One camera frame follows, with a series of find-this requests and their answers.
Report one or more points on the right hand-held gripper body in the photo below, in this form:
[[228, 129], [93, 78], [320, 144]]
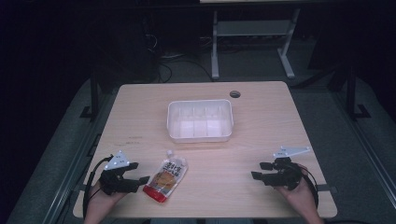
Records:
[[285, 177]]

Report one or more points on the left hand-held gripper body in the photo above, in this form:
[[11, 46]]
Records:
[[115, 183]]

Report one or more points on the spouted pouch with red base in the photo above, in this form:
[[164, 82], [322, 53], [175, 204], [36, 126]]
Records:
[[165, 181]]

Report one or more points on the white plastic container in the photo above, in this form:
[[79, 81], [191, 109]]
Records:
[[199, 137]]

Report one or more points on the person's left hand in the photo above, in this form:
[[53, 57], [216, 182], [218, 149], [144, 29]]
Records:
[[101, 197]]

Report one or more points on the person's right hand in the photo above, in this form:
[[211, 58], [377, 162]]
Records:
[[300, 194]]

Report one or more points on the black metal stand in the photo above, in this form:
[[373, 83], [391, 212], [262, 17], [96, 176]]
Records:
[[94, 93], [351, 93]]

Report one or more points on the grey table edge bracket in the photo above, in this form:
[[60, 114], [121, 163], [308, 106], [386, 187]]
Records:
[[79, 187], [327, 188]]

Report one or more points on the white metal table frame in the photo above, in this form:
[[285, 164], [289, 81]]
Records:
[[214, 62]]

